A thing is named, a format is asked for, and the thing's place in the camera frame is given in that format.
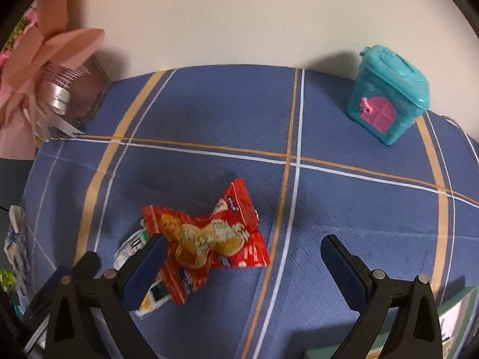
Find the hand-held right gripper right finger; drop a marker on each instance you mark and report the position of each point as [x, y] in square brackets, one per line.
[342, 269]

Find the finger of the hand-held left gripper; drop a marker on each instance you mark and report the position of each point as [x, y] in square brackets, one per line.
[86, 263]
[42, 291]

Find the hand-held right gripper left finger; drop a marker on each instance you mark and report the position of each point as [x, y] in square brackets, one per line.
[149, 265]

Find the red twisted snack packet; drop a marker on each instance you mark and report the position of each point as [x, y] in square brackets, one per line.
[209, 239]

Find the teal-rimmed white tray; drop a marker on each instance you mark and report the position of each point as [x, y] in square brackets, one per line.
[460, 314]

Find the green white striped snack packet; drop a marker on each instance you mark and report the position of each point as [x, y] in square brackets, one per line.
[131, 246]

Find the blue white packet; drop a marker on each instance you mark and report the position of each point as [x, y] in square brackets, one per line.
[17, 246]

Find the blue plaid tablecloth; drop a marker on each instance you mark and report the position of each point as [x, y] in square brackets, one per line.
[336, 202]

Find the brown rounded object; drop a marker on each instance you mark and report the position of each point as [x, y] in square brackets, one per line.
[93, 89]

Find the teal toy box pink door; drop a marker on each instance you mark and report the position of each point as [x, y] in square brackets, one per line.
[385, 97]

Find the pink flower bouquet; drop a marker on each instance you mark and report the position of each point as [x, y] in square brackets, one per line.
[41, 56]

